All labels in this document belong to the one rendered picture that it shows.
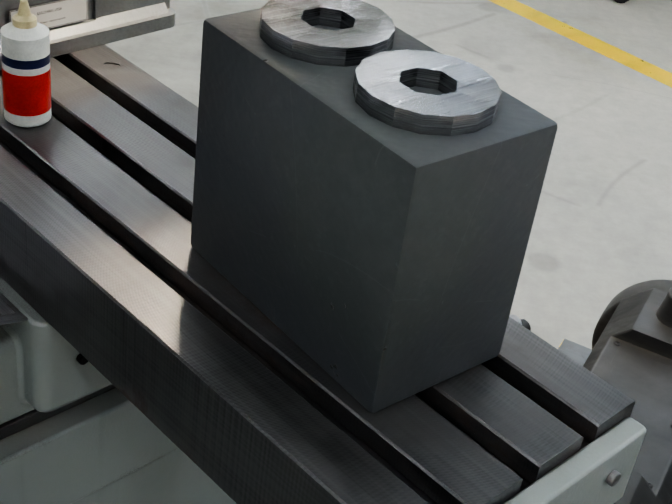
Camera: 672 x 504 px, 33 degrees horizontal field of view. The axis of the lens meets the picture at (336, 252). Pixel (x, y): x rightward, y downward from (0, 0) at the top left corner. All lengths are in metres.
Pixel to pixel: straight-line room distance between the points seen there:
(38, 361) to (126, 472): 0.22
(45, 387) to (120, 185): 0.18
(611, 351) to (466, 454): 0.72
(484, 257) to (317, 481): 0.17
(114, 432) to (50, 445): 0.07
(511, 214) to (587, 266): 1.96
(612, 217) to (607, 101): 0.66
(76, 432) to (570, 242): 1.87
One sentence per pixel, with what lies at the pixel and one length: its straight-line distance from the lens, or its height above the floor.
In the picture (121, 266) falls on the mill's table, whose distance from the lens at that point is 0.86.
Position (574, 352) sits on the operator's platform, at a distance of 1.74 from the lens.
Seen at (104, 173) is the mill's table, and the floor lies 0.93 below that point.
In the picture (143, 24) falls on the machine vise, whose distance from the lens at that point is 1.21.
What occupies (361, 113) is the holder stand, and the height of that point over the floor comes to 1.12.
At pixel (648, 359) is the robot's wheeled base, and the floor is 0.59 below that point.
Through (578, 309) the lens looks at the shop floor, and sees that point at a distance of 2.55.
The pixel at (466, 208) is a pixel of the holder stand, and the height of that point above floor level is 1.08.
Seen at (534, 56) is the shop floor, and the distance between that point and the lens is 3.68.
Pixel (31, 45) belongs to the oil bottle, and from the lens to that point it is 1.00.
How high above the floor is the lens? 1.43
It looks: 34 degrees down
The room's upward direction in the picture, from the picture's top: 8 degrees clockwise
